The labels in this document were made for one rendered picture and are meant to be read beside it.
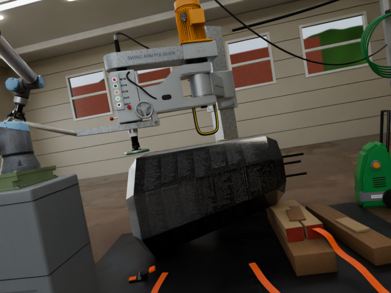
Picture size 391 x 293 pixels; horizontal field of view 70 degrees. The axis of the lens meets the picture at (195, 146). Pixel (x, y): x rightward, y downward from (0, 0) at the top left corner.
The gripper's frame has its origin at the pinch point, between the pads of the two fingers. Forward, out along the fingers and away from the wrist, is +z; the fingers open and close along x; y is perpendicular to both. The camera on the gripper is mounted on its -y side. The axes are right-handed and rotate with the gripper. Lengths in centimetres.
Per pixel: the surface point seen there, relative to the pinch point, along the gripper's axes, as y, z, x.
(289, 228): 159, 23, 138
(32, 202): 105, 27, -3
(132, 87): 39, -54, 68
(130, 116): 40, -30, 71
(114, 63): 29, -69, 52
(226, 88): 42, -86, 172
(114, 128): 31, -17, 64
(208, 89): 68, -69, 124
